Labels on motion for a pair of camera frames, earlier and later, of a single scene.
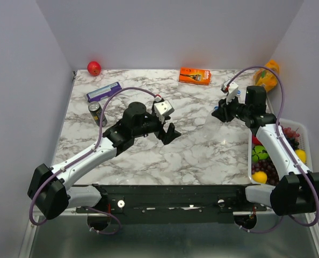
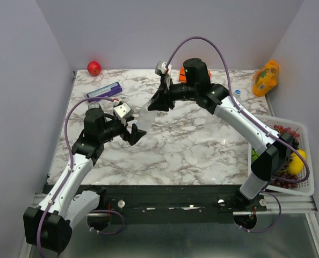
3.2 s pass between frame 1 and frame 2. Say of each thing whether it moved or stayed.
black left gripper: moved
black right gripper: moved
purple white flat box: stayed
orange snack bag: stayed
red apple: stayed
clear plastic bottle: stayed
